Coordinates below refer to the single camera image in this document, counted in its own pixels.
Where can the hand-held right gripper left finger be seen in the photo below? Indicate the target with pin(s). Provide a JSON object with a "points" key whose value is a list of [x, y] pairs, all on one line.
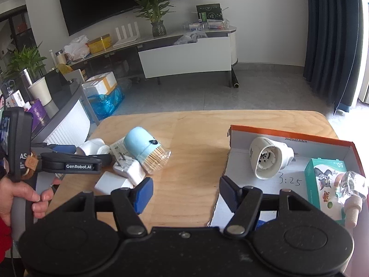
{"points": [[142, 194]]}

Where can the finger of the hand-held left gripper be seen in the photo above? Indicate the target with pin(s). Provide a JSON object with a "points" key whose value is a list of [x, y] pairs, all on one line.
{"points": [[106, 161], [63, 149]]}

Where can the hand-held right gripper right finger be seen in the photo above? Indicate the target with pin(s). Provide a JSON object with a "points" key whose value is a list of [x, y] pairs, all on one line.
{"points": [[227, 193]]}

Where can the white labelled box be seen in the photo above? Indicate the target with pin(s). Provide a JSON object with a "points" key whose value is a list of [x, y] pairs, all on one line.
{"points": [[116, 150]]}

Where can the white plug-in vaporizer heater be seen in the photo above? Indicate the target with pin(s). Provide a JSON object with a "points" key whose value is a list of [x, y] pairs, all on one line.
{"points": [[92, 147], [268, 155]]}

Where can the plain white block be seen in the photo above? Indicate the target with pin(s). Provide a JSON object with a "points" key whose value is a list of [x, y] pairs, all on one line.
{"points": [[111, 183]]}

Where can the white charger with prongs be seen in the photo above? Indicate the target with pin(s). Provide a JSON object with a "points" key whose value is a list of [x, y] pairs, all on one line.
{"points": [[129, 170]]}

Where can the blue toothpick dispenser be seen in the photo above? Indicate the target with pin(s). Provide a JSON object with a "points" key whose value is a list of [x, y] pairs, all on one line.
{"points": [[138, 141]]}

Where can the blue tin box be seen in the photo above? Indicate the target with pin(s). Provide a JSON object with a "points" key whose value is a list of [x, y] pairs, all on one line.
{"points": [[259, 223]]}

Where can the orange and white cardboard box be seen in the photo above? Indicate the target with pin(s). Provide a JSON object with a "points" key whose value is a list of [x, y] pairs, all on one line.
{"points": [[299, 153]]}

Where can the teal bandage box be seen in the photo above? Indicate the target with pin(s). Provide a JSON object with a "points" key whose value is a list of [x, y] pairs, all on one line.
{"points": [[320, 184]]}

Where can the clear liquid refill bottle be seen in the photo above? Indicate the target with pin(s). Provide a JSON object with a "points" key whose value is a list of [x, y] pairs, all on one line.
{"points": [[351, 184]]}

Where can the person's left hand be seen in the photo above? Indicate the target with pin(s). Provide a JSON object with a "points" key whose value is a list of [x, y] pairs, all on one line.
{"points": [[8, 190]]}

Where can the round ribbed coffee table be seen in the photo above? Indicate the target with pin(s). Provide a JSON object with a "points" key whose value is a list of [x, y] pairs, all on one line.
{"points": [[69, 121]]}

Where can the purple gift box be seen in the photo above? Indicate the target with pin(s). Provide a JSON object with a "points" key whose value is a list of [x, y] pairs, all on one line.
{"points": [[39, 112]]}

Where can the white and blue medicine box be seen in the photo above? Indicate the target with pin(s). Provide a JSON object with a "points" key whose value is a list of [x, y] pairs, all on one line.
{"points": [[16, 98]]}

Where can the cream paper cup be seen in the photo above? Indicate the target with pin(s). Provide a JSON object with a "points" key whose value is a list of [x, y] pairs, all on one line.
{"points": [[40, 92]]}

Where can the scissors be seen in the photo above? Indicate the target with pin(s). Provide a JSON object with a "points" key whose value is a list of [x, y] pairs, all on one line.
{"points": [[8, 85]]}

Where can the steel bottle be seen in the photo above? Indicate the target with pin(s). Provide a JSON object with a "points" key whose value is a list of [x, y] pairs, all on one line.
{"points": [[26, 83]]}

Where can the blue plastic bag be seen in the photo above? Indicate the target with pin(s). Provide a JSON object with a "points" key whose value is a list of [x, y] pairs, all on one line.
{"points": [[106, 104]]}

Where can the white taped parcel box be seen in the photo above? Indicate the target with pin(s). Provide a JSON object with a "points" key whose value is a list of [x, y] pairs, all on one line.
{"points": [[99, 85]]}

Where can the leafy green plant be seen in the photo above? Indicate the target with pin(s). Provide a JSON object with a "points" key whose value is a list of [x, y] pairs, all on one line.
{"points": [[24, 60]]}

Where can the white plastic bag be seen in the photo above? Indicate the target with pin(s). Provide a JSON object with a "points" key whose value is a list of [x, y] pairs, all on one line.
{"points": [[76, 49]]}

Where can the dark shelf unit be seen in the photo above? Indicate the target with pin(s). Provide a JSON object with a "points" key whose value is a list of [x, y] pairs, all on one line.
{"points": [[14, 34]]}

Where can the yellow box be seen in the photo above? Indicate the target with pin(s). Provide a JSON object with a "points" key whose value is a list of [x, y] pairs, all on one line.
{"points": [[99, 44]]}

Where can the black rolled mat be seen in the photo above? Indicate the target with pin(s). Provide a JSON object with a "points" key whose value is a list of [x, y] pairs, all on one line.
{"points": [[235, 79]]}

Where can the white television cabinet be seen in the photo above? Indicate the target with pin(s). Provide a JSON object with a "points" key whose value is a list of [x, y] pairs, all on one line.
{"points": [[184, 60]]}

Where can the white router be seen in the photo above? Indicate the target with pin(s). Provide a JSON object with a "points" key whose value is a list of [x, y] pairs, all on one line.
{"points": [[128, 33]]}

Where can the potted plant in dark vase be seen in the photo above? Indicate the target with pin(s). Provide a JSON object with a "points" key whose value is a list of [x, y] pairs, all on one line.
{"points": [[158, 28]]}

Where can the grey plastic bag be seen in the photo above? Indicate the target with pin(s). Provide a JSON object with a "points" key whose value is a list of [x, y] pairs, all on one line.
{"points": [[190, 37]]}

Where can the black television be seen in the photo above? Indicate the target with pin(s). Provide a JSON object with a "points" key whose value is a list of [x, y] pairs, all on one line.
{"points": [[115, 0]]}

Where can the row of clear plastic cases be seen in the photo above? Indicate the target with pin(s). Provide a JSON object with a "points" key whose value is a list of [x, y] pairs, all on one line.
{"points": [[213, 24]]}

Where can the dark green box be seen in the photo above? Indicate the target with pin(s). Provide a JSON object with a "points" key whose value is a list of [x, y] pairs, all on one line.
{"points": [[209, 13]]}

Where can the dark blue curtain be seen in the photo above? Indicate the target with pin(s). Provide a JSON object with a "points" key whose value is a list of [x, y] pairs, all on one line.
{"points": [[331, 34]]}

